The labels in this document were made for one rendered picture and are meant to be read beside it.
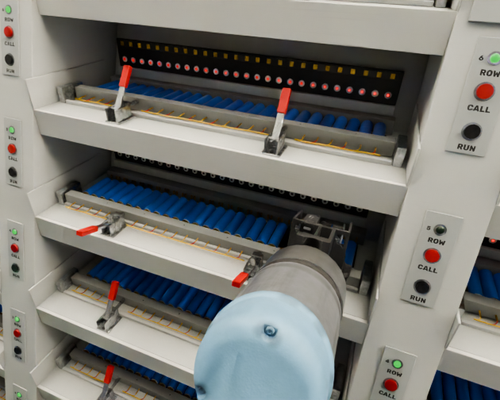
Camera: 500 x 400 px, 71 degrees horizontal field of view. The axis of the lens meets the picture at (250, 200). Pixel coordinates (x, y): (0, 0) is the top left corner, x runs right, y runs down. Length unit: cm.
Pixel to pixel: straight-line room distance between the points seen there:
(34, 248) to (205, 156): 41
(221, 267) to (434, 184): 32
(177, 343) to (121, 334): 11
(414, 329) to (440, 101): 29
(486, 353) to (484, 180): 23
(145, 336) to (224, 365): 49
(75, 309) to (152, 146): 40
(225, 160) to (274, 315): 31
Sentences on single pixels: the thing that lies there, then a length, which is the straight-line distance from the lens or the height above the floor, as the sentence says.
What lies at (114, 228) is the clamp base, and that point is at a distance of 66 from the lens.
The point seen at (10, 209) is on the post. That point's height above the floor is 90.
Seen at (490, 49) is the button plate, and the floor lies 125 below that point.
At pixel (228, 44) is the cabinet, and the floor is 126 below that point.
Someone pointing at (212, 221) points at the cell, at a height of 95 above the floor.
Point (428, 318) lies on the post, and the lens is 53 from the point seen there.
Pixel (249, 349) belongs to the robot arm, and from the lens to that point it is 24.
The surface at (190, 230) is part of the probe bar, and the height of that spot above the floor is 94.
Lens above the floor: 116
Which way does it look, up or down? 15 degrees down
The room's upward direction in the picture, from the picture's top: 9 degrees clockwise
